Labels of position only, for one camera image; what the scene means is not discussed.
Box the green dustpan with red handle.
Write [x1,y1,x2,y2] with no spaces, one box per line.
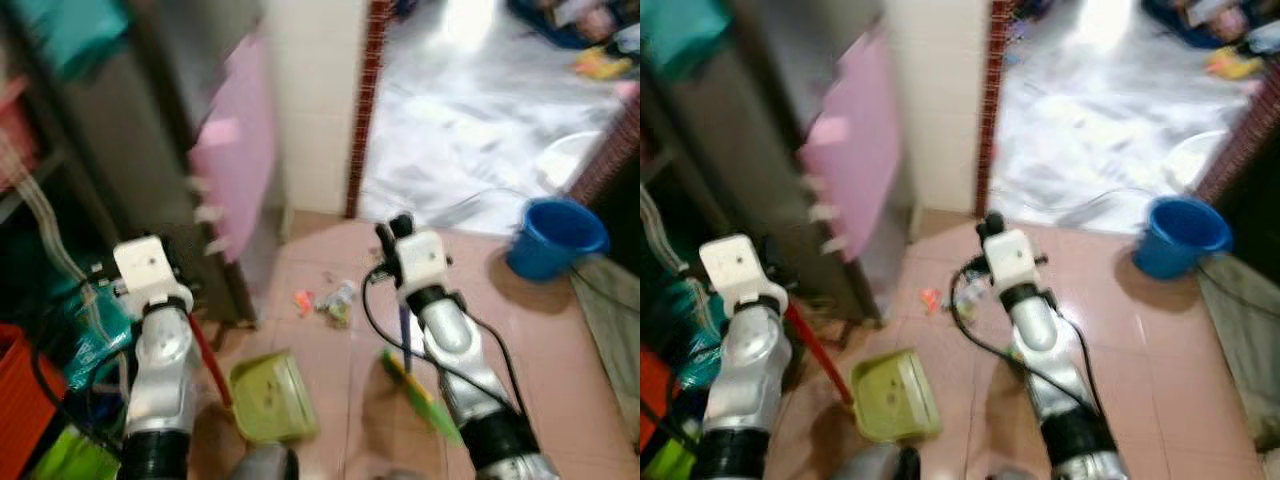
[185,310,321,446]
[785,300,943,443]

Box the green broom with blue handle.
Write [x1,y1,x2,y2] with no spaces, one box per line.
[378,300,467,447]

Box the clear crumpled plastic litter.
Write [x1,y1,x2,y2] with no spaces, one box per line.
[318,280,359,327]
[950,278,986,322]

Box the teal plastic bag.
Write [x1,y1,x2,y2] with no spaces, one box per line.
[60,285,137,391]
[664,280,727,367]

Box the grey metal cabinet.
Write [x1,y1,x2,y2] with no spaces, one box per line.
[665,0,893,326]
[55,0,269,326]

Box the pink foam board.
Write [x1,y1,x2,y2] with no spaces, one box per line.
[188,30,279,263]
[798,30,906,263]

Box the blue plastic bucket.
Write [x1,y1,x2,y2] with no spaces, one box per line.
[505,197,611,283]
[1132,195,1234,281]

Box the orange plastic crate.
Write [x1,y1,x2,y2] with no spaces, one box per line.
[640,345,677,451]
[0,322,43,477]

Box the white round basin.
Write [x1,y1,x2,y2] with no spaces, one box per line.
[535,130,607,193]
[1164,128,1233,191]

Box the grey robot leg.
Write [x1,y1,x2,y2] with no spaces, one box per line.
[830,443,922,480]
[228,443,301,480]

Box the red plastic basket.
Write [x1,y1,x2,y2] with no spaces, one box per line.
[0,80,43,193]

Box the lime green bag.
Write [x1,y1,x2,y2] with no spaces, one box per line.
[30,425,123,480]
[640,435,697,480]

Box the teal cloth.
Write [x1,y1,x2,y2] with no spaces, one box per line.
[640,0,733,83]
[10,0,131,83]

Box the yellow plastic item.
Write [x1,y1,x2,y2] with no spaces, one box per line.
[1205,48,1267,81]
[572,48,637,81]

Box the dark blue tub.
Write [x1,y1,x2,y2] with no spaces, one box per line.
[505,0,641,51]
[1140,0,1280,51]

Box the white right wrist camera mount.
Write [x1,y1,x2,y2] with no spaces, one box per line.
[395,230,451,301]
[985,228,1047,296]

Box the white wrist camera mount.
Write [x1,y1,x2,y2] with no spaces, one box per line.
[395,230,451,301]
[112,236,193,311]
[985,228,1047,296]
[698,235,787,311]

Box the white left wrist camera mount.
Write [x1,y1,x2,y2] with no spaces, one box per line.
[698,235,787,311]
[112,236,193,311]

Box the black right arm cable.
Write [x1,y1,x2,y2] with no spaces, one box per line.
[947,257,1107,417]
[361,264,523,421]

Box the beige hose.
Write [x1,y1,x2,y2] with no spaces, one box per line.
[640,185,693,287]
[0,130,93,293]

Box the red brick door frame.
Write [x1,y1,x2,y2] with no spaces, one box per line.
[974,0,1013,217]
[345,0,393,219]

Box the red brick wall edge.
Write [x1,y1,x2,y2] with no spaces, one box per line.
[1195,88,1280,203]
[570,90,641,207]

